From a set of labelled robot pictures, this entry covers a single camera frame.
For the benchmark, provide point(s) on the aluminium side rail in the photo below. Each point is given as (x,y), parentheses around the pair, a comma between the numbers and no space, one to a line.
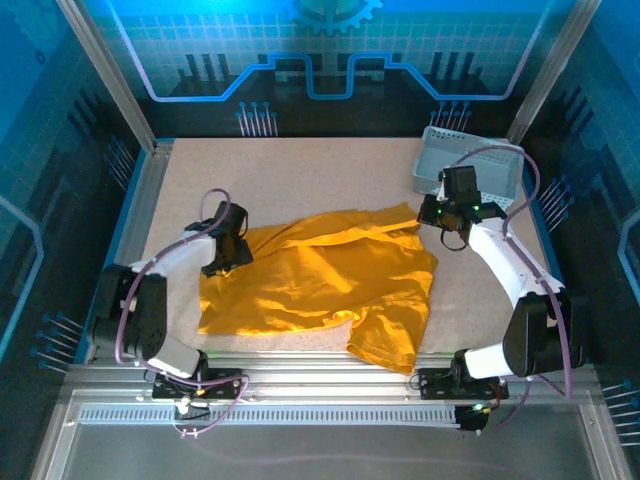
(152,160)

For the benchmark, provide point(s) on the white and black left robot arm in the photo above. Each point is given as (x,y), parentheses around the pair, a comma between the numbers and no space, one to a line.
(180,257)

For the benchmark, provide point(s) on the black controller box with LEDs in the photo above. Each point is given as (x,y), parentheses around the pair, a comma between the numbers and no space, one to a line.
(470,422)

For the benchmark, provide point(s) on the grey-blue perforated plastic basket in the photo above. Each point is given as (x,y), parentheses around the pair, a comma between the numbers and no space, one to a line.
(500,175)

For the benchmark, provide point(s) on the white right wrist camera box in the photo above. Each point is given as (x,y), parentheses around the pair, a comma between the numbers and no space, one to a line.
(442,192)

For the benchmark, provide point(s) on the aluminium frame post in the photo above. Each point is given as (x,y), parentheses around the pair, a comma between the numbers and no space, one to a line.
(550,75)
(107,75)

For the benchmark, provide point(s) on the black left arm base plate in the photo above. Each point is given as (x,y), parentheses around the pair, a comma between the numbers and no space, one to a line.
(225,385)

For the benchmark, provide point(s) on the grey metal lower shelf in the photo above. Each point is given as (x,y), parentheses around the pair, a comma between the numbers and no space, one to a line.
(325,455)

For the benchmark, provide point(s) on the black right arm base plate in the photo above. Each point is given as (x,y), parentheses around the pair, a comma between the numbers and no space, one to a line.
(432,382)

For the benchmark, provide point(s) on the yellow t-shirt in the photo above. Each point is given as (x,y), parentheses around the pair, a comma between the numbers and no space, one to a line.
(325,280)

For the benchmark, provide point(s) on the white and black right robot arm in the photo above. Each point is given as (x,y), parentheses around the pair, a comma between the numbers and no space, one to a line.
(500,265)

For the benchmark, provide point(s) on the aluminium frame beam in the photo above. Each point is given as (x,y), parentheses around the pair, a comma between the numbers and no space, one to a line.
(325,380)

